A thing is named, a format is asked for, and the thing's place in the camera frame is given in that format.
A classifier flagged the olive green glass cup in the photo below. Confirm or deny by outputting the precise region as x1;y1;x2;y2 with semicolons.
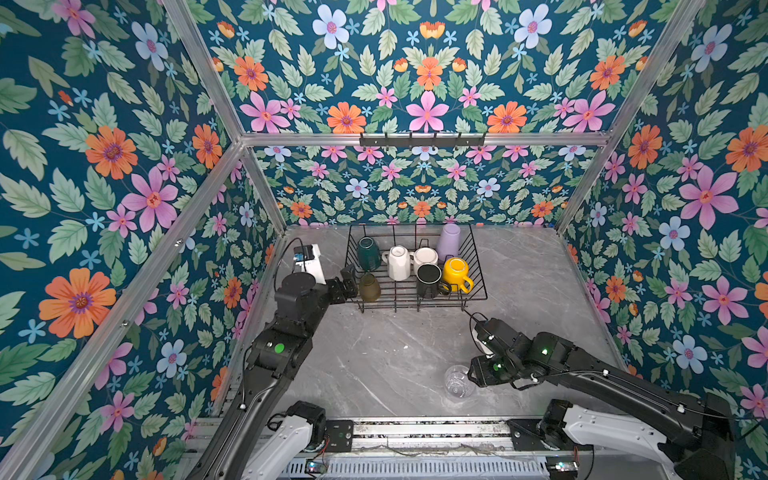
359;272;381;303

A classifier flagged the clear glass cup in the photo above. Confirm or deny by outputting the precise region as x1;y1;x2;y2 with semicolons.
444;365;477;400

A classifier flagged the dark green mug white inside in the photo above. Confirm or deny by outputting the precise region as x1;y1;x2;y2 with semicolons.
357;236;382;272

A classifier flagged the white faceted mug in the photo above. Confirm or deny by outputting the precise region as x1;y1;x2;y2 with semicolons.
382;245;411;282

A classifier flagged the black mug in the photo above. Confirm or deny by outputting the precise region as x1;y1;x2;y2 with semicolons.
416;265;452;300

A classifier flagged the white mug red inside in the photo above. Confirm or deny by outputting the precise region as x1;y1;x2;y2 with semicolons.
412;247;439;272

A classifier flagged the yellow mug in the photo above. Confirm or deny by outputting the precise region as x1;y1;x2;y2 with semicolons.
443;257;475;294

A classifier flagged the lilac plastic cup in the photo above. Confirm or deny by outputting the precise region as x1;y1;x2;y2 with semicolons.
436;223;461;262

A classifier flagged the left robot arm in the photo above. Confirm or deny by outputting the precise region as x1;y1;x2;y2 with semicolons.
188;266;357;479

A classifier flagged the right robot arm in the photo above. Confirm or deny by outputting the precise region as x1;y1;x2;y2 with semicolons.
468;316;736;479

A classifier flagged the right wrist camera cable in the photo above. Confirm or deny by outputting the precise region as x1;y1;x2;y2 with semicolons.
467;310;490;355

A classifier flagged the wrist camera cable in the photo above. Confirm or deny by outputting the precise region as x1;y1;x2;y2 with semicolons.
467;310;490;355
272;236;307;295

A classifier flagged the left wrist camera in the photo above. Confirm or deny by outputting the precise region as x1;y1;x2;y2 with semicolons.
293;244;326;284

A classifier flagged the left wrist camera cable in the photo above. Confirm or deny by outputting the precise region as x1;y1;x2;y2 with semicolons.
272;236;307;295

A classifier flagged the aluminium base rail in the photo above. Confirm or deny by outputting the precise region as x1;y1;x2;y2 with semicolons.
191;415;685;457

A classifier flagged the black wire dish rack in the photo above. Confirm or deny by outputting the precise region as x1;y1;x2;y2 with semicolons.
344;223;488;313

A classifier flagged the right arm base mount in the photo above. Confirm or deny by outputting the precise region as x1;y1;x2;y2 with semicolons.
505;417;592;451

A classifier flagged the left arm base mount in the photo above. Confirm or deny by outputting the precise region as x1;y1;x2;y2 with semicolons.
304;419;355;453

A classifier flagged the black hook rail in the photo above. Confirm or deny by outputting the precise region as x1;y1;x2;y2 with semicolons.
358;132;486;149

